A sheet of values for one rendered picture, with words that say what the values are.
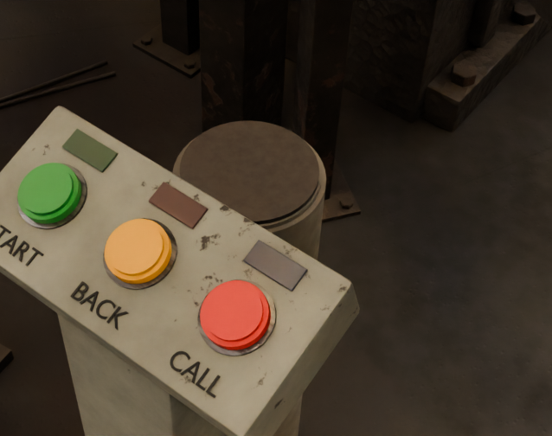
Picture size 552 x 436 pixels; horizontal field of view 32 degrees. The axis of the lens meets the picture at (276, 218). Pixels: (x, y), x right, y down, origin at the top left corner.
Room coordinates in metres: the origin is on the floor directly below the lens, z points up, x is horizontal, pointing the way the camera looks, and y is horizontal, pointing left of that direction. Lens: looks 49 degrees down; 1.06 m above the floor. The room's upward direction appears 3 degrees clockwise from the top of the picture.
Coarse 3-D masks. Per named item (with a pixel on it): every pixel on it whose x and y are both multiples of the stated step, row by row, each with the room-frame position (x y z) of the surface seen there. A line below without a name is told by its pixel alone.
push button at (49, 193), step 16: (32, 176) 0.42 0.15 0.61; (48, 176) 0.41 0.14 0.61; (64, 176) 0.41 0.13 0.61; (32, 192) 0.40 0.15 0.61; (48, 192) 0.40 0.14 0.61; (64, 192) 0.40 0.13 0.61; (80, 192) 0.41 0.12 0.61; (32, 208) 0.39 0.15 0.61; (48, 208) 0.39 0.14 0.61; (64, 208) 0.39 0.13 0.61
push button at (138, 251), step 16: (128, 224) 0.38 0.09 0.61; (144, 224) 0.38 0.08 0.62; (112, 240) 0.37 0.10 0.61; (128, 240) 0.37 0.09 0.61; (144, 240) 0.37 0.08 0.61; (160, 240) 0.37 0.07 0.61; (112, 256) 0.36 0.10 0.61; (128, 256) 0.36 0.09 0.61; (144, 256) 0.36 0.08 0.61; (160, 256) 0.36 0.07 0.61; (112, 272) 0.35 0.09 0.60; (128, 272) 0.35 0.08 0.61; (144, 272) 0.35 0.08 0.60; (160, 272) 0.35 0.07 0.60
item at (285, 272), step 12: (252, 252) 0.36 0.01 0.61; (264, 252) 0.36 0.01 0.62; (276, 252) 0.36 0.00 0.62; (252, 264) 0.35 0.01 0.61; (264, 264) 0.35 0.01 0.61; (276, 264) 0.35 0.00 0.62; (288, 264) 0.35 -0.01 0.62; (276, 276) 0.35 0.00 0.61; (288, 276) 0.35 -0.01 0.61; (300, 276) 0.35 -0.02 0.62; (288, 288) 0.34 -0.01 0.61
